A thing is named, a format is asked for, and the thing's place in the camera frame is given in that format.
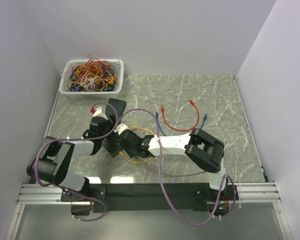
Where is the orange ethernet patch cable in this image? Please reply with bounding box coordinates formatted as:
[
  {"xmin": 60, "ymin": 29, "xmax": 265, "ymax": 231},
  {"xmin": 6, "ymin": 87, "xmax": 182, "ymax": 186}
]
[{"xmin": 119, "ymin": 126, "xmax": 156, "ymax": 165}]

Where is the black TP-Link switch box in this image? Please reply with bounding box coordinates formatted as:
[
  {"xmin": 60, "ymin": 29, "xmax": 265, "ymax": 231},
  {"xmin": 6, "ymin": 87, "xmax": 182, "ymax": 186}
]
[{"xmin": 102, "ymin": 133, "xmax": 123, "ymax": 158}]

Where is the black Mercusys switch box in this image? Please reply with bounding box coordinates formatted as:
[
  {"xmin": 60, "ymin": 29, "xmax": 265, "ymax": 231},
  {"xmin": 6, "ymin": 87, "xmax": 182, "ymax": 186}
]
[{"xmin": 105, "ymin": 98, "xmax": 127, "ymax": 124}]

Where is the blue ethernet patch cable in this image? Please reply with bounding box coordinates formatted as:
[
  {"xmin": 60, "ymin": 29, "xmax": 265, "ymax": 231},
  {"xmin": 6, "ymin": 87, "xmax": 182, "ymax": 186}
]
[{"xmin": 154, "ymin": 112, "xmax": 208, "ymax": 137}]

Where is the grey ethernet patch cable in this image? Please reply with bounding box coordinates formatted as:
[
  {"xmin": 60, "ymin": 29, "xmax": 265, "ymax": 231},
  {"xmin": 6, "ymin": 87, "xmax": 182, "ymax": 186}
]
[{"xmin": 161, "ymin": 169, "xmax": 208, "ymax": 178}]

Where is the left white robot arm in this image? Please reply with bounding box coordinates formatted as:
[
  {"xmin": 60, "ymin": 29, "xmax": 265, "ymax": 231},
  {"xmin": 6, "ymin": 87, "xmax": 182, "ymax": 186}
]
[{"xmin": 26, "ymin": 113, "xmax": 117, "ymax": 201}]

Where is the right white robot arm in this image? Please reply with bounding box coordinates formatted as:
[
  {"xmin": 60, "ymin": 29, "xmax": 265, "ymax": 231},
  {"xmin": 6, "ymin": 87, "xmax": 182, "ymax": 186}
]
[{"xmin": 117, "ymin": 128, "xmax": 228, "ymax": 200}]

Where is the white plastic basket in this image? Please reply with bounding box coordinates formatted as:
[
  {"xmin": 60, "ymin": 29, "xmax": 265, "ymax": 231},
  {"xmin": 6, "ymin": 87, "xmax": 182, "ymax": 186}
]
[{"xmin": 59, "ymin": 57, "xmax": 124, "ymax": 99}]

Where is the black base crossbar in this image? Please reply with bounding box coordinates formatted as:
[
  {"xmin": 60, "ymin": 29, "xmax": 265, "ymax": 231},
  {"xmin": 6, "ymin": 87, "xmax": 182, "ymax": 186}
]
[{"xmin": 61, "ymin": 181, "xmax": 241, "ymax": 213}]

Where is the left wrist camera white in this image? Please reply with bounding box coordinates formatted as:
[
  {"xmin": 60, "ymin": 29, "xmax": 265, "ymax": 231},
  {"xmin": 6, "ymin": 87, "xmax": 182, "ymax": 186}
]
[{"xmin": 90, "ymin": 107, "xmax": 108, "ymax": 120}]

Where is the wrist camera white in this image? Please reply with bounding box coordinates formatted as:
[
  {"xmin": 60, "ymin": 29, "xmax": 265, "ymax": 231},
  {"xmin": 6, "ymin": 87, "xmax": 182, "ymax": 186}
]
[
  {"xmin": 114, "ymin": 123, "xmax": 129, "ymax": 135},
  {"xmin": 90, "ymin": 107, "xmax": 108, "ymax": 120}
]

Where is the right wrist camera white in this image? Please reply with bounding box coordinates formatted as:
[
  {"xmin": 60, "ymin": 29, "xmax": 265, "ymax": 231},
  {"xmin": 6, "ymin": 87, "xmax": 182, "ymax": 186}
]
[{"xmin": 114, "ymin": 123, "xmax": 129, "ymax": 135}]

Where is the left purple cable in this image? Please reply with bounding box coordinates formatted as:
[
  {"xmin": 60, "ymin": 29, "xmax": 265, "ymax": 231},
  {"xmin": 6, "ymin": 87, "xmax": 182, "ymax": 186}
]
[{"xmin": 33, "ymin": 101, "xmax": 120, "ymax": 222}]

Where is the purple cable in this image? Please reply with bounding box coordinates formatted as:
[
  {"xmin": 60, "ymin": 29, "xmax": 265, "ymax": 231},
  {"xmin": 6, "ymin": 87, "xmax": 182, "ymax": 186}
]
[
  {"xmin": 33, "ymin": 101, "xmax": 120, "ymax": 222},
  {"xmin": 119, "ymin": 108, "xmax": 238, "ymax": 227}
]

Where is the tangled coloured wires bundle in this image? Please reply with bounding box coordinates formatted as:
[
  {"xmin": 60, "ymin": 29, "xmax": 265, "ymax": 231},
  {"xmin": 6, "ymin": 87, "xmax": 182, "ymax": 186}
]
[{"xmin": 63, "ymin": 53, "xmax": 123, "ymax": 93}]

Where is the red ethernet patch cable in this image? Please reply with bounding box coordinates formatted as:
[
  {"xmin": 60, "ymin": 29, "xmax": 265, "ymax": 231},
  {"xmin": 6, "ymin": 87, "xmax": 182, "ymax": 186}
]
[{"xmin": 160, "ymin": 99, "xmax": 200, "ymax": 132}]

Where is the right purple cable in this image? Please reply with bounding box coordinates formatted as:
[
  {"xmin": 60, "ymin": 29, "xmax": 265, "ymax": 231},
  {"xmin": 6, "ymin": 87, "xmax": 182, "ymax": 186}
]
[{"xmin": 119, "ymin": 108, "xmax": 238, "ymax": 227}]

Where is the aluminium rail frame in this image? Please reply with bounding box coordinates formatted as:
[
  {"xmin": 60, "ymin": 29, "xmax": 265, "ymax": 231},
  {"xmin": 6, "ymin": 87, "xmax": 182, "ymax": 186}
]
[{"xmin": 4, "ymin": 99, "xmax": 291, "ymax": 240}]

